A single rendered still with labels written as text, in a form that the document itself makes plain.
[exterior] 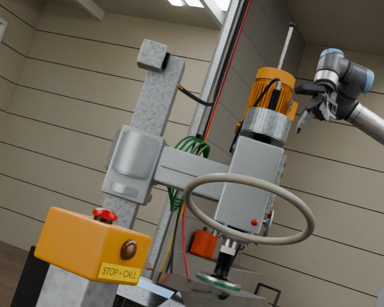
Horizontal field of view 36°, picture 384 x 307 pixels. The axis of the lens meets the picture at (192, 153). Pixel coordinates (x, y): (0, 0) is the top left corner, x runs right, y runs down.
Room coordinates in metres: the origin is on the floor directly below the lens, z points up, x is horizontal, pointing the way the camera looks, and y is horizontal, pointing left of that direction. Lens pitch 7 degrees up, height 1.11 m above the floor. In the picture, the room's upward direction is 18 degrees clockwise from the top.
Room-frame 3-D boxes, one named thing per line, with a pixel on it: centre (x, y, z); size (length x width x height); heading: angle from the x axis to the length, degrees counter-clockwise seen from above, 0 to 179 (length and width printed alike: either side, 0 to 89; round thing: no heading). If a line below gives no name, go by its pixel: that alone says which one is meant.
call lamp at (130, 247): (0.88, 0.04, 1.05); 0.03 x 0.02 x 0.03; 148
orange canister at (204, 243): (6.30, -0.43, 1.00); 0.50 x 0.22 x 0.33; 155
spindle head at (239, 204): (2.88, -0.31, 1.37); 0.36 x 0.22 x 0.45; 176
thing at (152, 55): (3.41, 0.39, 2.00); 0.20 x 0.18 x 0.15; 58
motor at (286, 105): (3.46, -0.36, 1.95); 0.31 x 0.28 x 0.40; 86
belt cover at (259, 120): (3.15, -0.32, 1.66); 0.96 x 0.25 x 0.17; 176
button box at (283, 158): (2.73, -0.41, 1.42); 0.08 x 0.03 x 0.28; 176
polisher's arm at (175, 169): (3.51, 0.10, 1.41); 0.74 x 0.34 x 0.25; 84
